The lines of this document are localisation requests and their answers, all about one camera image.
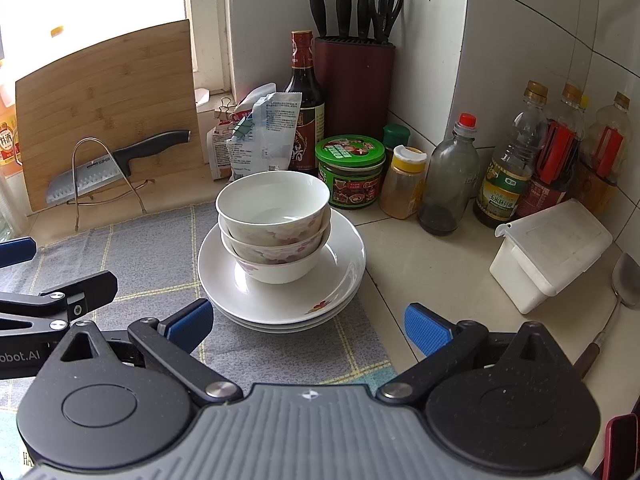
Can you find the grey checked towel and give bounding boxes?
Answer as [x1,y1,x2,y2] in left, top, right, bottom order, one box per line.
[0,201,396,461]

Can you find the metal spatula wooden handle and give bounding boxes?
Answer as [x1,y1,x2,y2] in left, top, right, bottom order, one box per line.
[572,252,640,378]

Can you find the santoku knife black handle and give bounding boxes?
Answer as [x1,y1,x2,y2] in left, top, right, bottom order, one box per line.
[46,130,192,205]

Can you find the black kitchen scissors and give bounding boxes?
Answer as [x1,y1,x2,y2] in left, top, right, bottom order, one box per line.
[369,0,405,45]

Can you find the red cap glass bottle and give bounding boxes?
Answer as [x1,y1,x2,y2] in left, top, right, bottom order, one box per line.
[418,113,481,236]

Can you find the white bowl pink flowers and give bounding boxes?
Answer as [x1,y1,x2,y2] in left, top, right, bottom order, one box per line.
[232,240,326,285]
[216,170,332,238]
[220,220,332,263]

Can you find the bamboo cutting board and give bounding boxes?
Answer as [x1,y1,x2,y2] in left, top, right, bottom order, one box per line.
[15,19,211,212]

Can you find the white plastic container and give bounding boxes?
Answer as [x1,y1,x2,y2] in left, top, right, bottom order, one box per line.
[489,198,613,315]

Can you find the dark soy sauce bottle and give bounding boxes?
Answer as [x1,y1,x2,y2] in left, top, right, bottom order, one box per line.
[281,30,326,177]

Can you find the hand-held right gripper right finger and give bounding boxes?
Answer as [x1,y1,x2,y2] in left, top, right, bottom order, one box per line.
[377,303,563,403]

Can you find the red and white seasoning bag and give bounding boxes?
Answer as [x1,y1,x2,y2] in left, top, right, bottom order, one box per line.
[206,85,278,181]

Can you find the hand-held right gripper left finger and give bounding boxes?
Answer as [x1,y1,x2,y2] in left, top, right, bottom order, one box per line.
[60,298,241,406]

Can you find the yellow cap spice jar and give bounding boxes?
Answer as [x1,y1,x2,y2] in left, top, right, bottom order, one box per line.
[380,145,428,220]

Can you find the dark red utensil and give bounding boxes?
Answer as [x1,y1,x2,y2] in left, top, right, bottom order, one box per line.
[602,414,640,480]

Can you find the red label plastic bottle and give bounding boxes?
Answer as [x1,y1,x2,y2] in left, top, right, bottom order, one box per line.
[515,83,586,218]
[575,91,633,201]

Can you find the green label oil bottle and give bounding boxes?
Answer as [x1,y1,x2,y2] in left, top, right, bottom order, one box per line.
[472,80,549,228]

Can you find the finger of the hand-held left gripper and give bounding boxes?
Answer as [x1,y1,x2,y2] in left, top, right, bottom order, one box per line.
[0,270,118,333]
[0,239,38,268]

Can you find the small green cap bottle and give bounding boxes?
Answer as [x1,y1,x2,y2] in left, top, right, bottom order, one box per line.
[382,124,411,161]

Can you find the orange cooking wine jug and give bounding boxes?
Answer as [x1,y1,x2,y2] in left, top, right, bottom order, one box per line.
[0,60,23,176]

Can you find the dark red knife block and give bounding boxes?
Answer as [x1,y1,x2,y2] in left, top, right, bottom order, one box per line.
[312,36,396,136]

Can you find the metal wire rack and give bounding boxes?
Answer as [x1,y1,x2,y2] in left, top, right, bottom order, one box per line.
[72,137,151,233]

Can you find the green lid sauce jar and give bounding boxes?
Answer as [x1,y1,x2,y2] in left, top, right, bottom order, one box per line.
[315,135,387,209]

